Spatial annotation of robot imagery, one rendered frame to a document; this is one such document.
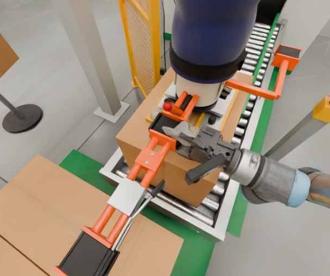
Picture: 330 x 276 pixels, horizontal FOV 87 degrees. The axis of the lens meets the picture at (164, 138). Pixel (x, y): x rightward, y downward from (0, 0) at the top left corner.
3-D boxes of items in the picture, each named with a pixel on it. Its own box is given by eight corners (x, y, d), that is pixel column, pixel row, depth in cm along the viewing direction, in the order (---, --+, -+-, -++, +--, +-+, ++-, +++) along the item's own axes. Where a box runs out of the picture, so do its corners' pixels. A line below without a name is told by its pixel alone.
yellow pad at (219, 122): (217, 85, 81) (220, 76, 77) (238, 91, 79) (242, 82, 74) (188, 139, 65) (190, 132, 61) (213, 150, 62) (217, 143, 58)
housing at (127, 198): (126, 181, 46) (122, 175, 42) (148, 193, 44) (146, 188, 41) (110, 206, 43) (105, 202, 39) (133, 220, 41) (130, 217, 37)
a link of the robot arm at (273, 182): (285, 211, 45) (313, 210, 36) (239, 189, 48) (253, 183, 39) (293, 179, 49) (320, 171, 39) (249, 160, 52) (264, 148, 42)
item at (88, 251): (91, 227, 40) (82, 224, 36) (117, 245, 38) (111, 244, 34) (64, 267, 36) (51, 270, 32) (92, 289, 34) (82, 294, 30)
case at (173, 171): (175, 105, 128) (179, 54, 94) (229, 125, 118) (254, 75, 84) (131, 174, 99) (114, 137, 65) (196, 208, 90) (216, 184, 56)
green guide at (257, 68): (273, 21, 195) (277, 12, 187) (283, 23, 192) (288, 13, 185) (234, 120, 119) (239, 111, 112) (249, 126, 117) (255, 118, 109)
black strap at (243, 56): (186, 32, 63) (187, 19, 60) (250, 48, 57) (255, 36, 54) (156, 65, 53) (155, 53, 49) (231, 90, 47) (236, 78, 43)
